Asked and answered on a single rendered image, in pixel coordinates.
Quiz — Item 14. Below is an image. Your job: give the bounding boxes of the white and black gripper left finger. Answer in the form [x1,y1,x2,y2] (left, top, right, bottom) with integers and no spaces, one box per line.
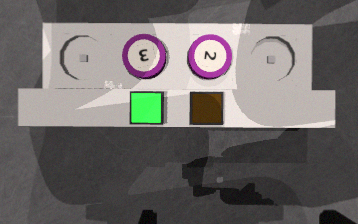
[138,210,157,224]

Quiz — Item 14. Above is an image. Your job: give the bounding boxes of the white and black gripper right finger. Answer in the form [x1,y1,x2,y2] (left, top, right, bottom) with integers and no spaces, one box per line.
[319,210,356,224]

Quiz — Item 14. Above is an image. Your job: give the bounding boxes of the light grey tray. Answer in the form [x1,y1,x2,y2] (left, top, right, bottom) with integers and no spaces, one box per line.
[18,23,335,128]

